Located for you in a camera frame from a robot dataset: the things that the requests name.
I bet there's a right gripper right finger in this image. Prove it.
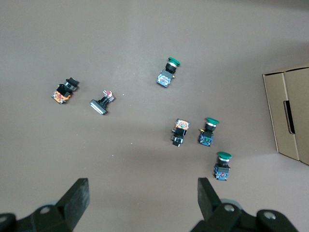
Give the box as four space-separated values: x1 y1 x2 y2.
190 177 300 232

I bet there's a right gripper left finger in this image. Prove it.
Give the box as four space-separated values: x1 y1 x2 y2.
0 178 90 232

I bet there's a green mushroom push button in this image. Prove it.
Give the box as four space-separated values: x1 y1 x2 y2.
213 151 232 182
198 117 220 148
156 57 182 88

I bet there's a black pushbutton pink tip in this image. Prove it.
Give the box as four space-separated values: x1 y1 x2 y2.
89 90 116 116

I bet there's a brown cardboard box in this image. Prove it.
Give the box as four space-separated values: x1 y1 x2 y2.
262 63 309 166

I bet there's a beige black switch block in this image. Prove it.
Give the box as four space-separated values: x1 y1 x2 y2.
170 118 191 147

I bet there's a black selector switch orange block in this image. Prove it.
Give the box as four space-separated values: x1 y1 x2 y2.
51 77 80 105

